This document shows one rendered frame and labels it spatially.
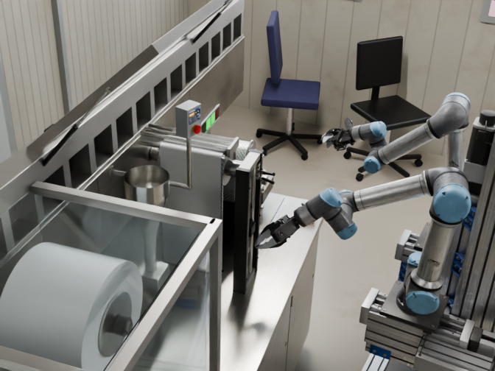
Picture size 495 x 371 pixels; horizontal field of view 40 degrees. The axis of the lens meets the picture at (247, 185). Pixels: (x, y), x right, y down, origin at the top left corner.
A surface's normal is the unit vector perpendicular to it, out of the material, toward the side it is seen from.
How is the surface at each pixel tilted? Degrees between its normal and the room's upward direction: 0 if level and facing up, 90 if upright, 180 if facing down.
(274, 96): 0
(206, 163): 90
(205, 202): 90
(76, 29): 90
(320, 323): 0
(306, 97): 0
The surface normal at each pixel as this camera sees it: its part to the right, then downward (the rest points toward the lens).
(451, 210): -0.18, 0.38
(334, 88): -0.46, 0.44
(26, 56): 0.89, 0.26
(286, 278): 0.03, -0.86
